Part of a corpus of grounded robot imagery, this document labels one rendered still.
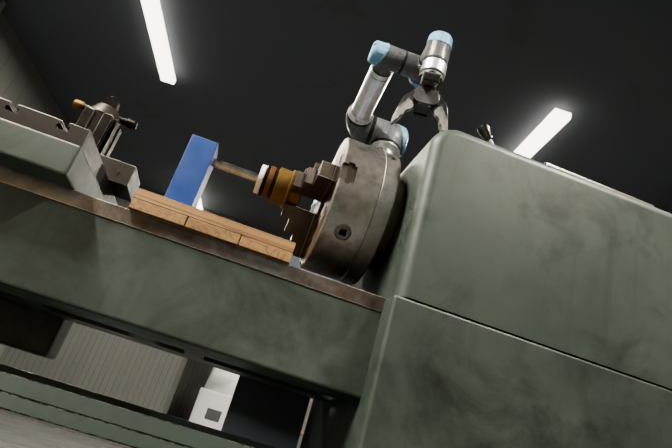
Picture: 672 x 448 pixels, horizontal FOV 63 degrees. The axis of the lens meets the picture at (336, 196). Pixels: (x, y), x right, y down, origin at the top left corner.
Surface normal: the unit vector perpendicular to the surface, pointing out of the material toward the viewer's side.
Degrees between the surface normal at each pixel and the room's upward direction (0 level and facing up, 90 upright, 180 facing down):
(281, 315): 90
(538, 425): 90
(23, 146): 90
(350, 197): 104
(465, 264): 90
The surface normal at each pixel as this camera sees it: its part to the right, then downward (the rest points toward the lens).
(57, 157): 0.24, -0.36
